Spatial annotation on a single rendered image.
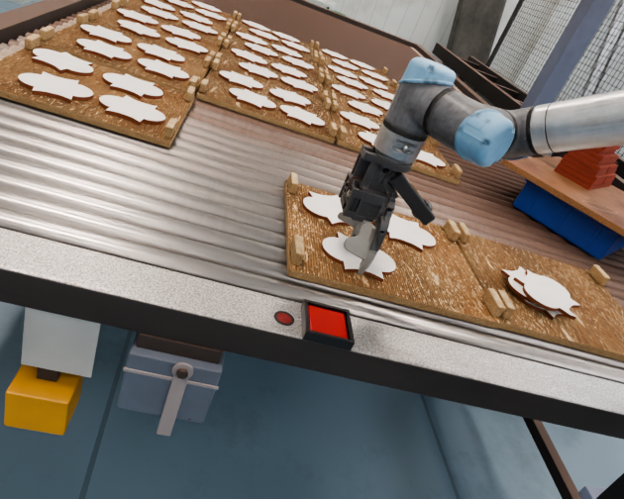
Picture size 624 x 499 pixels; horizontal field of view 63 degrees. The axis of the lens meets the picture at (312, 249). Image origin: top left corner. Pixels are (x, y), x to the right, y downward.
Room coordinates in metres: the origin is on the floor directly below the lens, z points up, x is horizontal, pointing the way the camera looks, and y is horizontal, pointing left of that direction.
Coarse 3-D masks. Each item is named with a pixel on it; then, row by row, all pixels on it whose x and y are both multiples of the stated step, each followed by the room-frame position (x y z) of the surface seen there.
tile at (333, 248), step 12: (324, 240) 0.83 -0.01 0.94; (336, 240) 0.84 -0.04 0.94; (324, 252) 0.79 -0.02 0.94; (336, 252) 0.80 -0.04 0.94; (348, 252) 0.81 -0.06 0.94; (384, 252) 0.87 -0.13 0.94; (348, 264) 0.77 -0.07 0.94; (372, 264) 0.81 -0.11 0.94; (384, 264) 0.83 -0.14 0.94; (372, 276) 0.78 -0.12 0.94
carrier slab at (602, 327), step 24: (480, 240) 1.15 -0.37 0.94; (480, 264) 1.02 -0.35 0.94; (504, 264) 1.07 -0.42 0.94; (528, 264) 1.13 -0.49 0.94; (552, 264) 1.19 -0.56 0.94; (504, 288) 0.95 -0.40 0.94; (576, 288) 1.11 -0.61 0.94; (600, 288) 1.17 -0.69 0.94; (528, 312) 0.89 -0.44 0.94; (576, 312) 0.98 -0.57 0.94; (600, 312) 1.03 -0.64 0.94; (552, 336) 0.84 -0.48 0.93; (576, 336) 0.88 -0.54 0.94; (600, 336) 0.92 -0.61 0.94
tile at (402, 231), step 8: (392, 216) 1.06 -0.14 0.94; (392, 224) 1.02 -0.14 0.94; (400, 224) 1.03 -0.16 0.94; (408, 224) 1.05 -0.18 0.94; (416, 224) 1.07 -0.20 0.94; (392, 232) 0.98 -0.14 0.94; (400, 232) 0.99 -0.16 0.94; (408, 232) 1.01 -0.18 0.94; (416, 232) 1.03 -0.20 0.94; (424, 232) 1.04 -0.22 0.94; (392, 240) 0.95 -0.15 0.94; (400, 240) 0.96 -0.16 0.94; (408, 240) 0.97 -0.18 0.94; (416, 240) 0.99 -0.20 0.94; (424, 240) 1.00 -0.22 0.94; (432, 240) 1.02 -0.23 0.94; (416, 248) 0.96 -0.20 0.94; (424, 248) 0.98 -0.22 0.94; (432, 248) 1.00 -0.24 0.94
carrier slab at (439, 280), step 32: (320, 192) 1.04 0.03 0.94; (288, 224) 0.84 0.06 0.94; (320, 224) 0.90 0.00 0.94; (288, 256) 0.74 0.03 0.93; (320, 256) 0.78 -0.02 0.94; (416, 256) 0.93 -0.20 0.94; (448, 256) 0.99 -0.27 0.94; (352, 288) 0.73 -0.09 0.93; (384, 288) 0.76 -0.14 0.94; (416, 288) 0.81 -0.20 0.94; (448, 288) 0.85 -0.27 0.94; (480, 288) 0.91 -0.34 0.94; (480, 320) 0.80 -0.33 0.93
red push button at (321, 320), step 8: (312, 312) 0.62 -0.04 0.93; (320, 312) 0.63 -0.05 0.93; (328, 312) 0.64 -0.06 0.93; (336, 312) 0.65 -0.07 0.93; (312, 320) 0.61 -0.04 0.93; (320, 320) 0.61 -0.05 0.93; (328, 320) 0.62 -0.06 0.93; (336, 320) 0.63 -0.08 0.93; (344, 320) 0.64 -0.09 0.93; (312, 328) 0.59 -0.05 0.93; (320, 328) 0.59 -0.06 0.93; (328, 328) 0.60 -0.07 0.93; (336, 328) 0.61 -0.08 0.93; (344, 328) 0.62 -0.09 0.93; (336, 336) 0.59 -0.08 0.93; (344, 336) 0.60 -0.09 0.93
